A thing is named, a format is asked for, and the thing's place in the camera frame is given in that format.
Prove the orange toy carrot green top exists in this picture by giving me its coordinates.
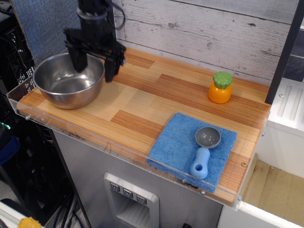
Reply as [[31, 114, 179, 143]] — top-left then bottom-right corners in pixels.
[[208, 71, 233, 104]]

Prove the yellow object bottom left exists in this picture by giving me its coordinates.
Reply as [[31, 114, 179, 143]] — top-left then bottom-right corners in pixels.
[[17, 217, 42, 228]]

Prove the white toy sink unit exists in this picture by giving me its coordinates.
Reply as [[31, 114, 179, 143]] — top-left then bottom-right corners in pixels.
[[218, 78, 304, 228]]

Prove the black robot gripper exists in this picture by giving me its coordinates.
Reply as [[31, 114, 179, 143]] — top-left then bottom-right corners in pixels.
[[64, 11, 126, 83]]

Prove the blue microfiber cloth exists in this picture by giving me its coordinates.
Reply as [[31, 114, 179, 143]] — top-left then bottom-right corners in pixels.
[[147, 113, 237, 193]]

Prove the stainless steel bowl pot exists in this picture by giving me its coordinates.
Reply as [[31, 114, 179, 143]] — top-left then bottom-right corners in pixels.
[[33, 53, 105, 109]]

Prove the grey water dispenser panel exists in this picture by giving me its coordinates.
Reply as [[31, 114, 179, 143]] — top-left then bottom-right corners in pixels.
[[104, 172, 160, 228]]

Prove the grey blue toy scoop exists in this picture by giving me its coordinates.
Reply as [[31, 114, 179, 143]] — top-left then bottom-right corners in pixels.
[[190, 127, 221, 180]]

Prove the blue fabric panel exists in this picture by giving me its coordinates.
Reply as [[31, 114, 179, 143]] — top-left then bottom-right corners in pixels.
[[10, 0, 80, 66]]

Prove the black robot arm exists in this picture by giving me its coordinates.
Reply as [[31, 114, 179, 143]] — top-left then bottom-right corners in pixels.
[[64, 0, 126, 82]]

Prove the black vertical post right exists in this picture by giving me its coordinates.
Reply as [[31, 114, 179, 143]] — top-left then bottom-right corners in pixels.
[[265, 0, 304, 105]]

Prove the clear acrylic table guard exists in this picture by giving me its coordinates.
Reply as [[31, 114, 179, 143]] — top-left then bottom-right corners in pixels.
[[6, 25, 268, 211]]

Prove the silver toy fridge cabinet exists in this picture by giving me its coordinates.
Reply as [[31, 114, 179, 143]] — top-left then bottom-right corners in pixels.
[[55, 133, 222, 228]]

